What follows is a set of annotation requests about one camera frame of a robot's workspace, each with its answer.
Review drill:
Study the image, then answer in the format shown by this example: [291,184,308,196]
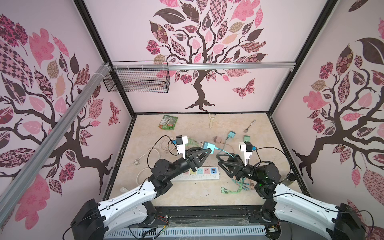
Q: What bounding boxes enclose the black wire basket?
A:
[103,60,171,93]

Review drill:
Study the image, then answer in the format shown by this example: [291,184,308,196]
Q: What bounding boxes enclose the white vented cable duct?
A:
[105,226,266,240]

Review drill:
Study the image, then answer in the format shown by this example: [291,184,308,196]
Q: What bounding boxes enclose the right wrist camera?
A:
[239,142,255,166]

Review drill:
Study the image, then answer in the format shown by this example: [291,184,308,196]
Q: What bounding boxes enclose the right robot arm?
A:
[216,154,366,240]

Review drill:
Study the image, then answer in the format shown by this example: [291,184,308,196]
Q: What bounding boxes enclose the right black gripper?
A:
[219,153,262,185]

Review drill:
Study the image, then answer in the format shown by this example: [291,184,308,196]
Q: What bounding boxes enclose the teal charger plug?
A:
[227,131,236,139]
[203,142,217,155]

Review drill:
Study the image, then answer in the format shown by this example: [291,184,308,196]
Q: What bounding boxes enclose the white power strip cable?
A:
[133,146,161,187]

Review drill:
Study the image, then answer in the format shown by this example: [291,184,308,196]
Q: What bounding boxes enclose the back aluminium rail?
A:
[113,62,296,71]

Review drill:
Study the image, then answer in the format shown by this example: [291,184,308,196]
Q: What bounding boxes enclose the green charger plug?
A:
[243,135,251,143]

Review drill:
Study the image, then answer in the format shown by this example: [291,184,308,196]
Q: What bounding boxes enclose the aluminium rail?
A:
[113,62,296,71]
[1,63,111,224]

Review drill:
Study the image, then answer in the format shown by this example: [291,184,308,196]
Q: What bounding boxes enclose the pink charger plug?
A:
[213,136,224,144]

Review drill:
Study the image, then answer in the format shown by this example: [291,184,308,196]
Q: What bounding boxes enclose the black front base frame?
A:
[121,205,284,240]

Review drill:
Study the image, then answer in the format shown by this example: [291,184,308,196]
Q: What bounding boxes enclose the tangled charging cables bundle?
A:
[220,176,258,195]

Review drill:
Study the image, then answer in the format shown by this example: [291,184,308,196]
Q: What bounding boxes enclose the glass jar black lid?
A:
[282,173,297,186]

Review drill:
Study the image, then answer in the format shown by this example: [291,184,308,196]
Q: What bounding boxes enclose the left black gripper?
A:
[166,145,211,181]

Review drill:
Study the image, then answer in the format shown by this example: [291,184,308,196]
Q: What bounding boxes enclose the green snack packet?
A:
[159,115,178,130]

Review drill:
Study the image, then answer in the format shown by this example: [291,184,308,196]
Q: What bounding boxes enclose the metal fork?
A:
[244,120,256,133]

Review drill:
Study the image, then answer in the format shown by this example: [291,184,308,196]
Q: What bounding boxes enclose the cream vegetable peeler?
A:
[209,114,217,129]

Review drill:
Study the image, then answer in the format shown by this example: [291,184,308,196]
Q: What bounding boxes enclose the white multicolour power strip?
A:
[173,167,220,181]

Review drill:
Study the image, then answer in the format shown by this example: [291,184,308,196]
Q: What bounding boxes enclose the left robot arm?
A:
[70,148,212,240]

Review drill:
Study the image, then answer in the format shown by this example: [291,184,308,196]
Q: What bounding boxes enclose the left aluminium rail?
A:
[1,63,111,224]

